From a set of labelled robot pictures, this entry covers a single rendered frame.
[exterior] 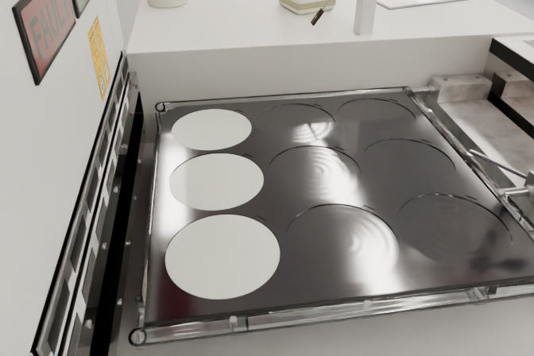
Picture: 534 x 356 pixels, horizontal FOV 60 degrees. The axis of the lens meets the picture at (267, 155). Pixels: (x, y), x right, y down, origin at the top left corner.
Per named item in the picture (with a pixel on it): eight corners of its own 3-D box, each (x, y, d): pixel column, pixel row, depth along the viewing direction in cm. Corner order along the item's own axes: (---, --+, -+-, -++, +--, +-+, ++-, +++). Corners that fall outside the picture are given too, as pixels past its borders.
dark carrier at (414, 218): (145, 327, 35) (143, 323, 35) (163, 111, 63) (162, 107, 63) (558, 276, 39) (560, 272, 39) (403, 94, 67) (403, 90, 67)
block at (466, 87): (437, 102, 68) (441, 84, 67) (427, 92, 71) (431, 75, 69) (487, 99, 69) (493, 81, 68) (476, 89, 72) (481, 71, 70)
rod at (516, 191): (497, 203, 48) (501, 192, 48) (490, 195, 50) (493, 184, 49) (538, 199, 49) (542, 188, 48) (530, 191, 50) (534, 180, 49)
